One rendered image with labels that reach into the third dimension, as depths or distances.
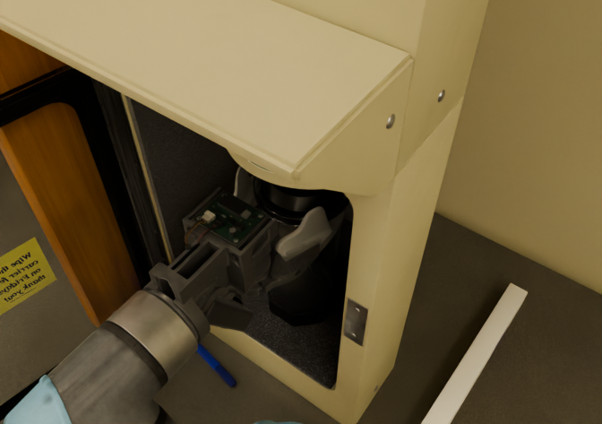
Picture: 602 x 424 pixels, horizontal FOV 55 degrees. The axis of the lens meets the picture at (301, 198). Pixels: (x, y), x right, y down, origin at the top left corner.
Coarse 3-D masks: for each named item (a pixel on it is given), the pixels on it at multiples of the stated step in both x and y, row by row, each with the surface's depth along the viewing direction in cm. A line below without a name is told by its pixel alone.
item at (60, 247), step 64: (0, 128) 50; (64, 128) 55; (0, 192) 54; (64, 192) 59; (0, 256) 58; (64, 256) 64; (128, 256) 72; (0, 320) 62; (64, 320) 70; (0, 384) 67
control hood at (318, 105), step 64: (0, 0) 36; (64, 0) 36; (128, 0) 36; (192, 0) 36; (256, 0) 36; (128, 64) 32; (192, 64) 32; (256, 64) 32; (320, 64) 32; (384, 64) 32; (192, 128) 30; (256, 128) 28; (320, 128) 28; (384, 128) 34
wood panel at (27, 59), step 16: (0, 32) 51; (0, 48) 52; (16, 48) 53; (32, 48) 55; (0, 64) 53; (16, 64) 54; (32, 64) 55; (48, 64) 57; (64, 64) 58; (0, 80) 53; (16, 80) 55
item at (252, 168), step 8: (232, 152) 54; (240, 160) 54; (248, 160) 53; (248, 168) 53; (256, 168) 52; (256, 176) 53; (264, 176) 52; (272, 176) 52; (280, 184) 52; (288, 184) 52
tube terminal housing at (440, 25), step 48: (288, 0) 36; (336, 0) 34; (384, 0) 32; (432, 0) 31; (480, 0) 38; (432, 48) 34; (432, 96) 39; (432, 144) 44; (384, 192) 42; (432, 192) 52; (384, 240) 45; (384, 288) 53; (240, 336) 78; (384, 336) 64; (288, 384) 78; (336, 384) 68
